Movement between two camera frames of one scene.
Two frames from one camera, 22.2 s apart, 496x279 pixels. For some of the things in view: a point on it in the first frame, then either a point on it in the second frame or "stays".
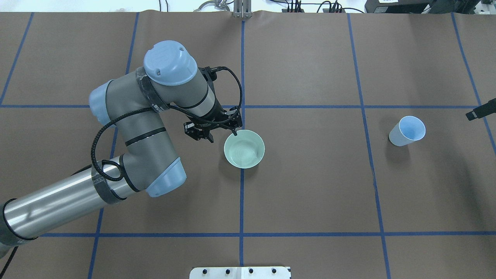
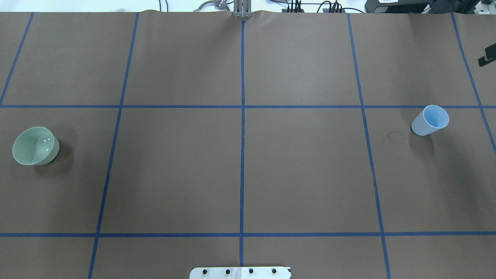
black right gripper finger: x=484 y=110 → x=489 y=55
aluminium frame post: x=242 y=9 stays
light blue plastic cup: x=410 y=129 → x=433 y=118
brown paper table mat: x=332 y=198 stays
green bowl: x=246 y=150 → x=36 y=145
